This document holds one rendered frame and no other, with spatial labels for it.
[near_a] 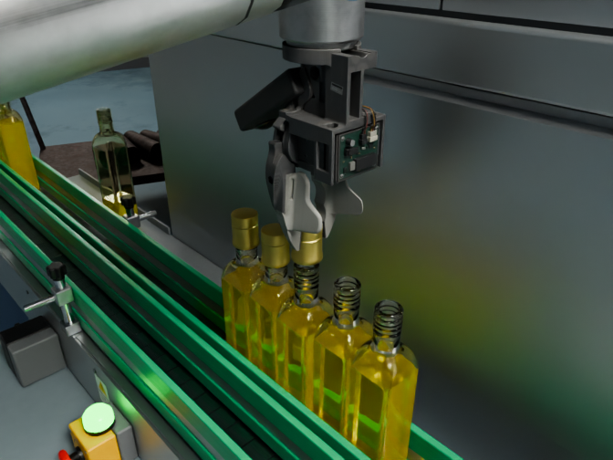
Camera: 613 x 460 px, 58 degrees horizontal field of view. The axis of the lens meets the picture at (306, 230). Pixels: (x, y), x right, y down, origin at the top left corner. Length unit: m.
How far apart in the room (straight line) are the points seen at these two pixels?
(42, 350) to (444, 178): 0.78
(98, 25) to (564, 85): 0.40
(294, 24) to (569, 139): 0.26
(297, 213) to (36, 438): 0.65
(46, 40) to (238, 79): 0.66
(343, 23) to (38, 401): 0.85
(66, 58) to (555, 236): 0.45
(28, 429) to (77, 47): 0.87
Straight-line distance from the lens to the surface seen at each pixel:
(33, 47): 0.25
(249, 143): 0.90
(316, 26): 0.48
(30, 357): 1.11
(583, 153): 0.54
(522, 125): 0.55
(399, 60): 0.63
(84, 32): 0.25
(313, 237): 0.59
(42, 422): 1.07
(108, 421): 0.90
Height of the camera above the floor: 1.47
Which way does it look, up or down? 28 degrees down
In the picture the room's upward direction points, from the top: straight up
